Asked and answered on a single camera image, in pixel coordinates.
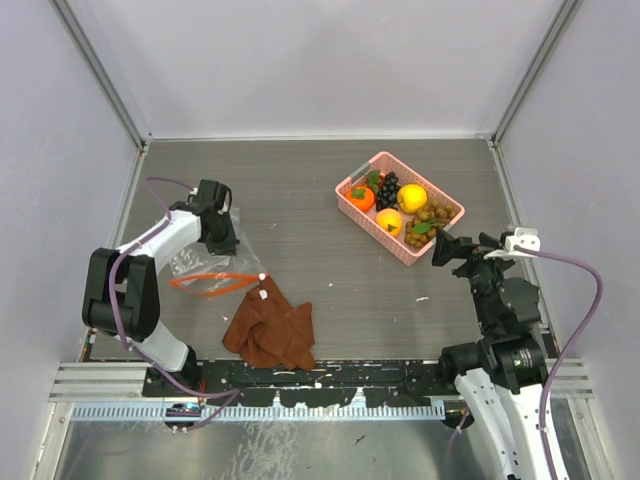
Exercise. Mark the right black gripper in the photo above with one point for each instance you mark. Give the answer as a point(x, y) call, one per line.
point(447, 245)

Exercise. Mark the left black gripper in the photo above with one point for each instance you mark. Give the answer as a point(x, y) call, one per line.
point(226, 247)

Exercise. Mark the orange peach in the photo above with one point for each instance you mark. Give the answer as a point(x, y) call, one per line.
point(391, 221)

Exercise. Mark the clear zip top bag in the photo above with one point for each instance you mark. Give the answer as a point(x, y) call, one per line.
point(199, 273)

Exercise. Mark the orange persimmon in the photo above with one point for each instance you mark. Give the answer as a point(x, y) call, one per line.
point(362, 197)

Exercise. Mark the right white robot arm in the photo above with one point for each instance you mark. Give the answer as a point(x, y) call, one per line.
point(501, 377)

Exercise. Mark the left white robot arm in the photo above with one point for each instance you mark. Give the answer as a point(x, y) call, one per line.
point(121, 296)

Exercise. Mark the brown longan bunch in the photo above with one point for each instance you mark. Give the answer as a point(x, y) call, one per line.
point(426, 222)

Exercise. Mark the pink plastic basket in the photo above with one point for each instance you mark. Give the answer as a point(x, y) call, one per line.
point(397, 206)

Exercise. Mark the yellow apple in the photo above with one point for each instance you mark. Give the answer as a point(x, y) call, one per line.
point(412, 197)

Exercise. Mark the dark grape bunch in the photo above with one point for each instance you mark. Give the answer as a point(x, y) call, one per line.
point(386, 197)

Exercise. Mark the brown cloth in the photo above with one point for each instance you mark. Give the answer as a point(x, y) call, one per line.
point(267, 331)

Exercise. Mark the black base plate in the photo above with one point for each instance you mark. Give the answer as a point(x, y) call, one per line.
point(325, 397)

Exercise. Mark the aluminium frame rail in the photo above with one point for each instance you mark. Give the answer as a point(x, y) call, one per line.
point(107, 380)

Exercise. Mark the grey slotted cable duct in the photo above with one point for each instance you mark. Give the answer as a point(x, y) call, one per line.
point(150, 411)

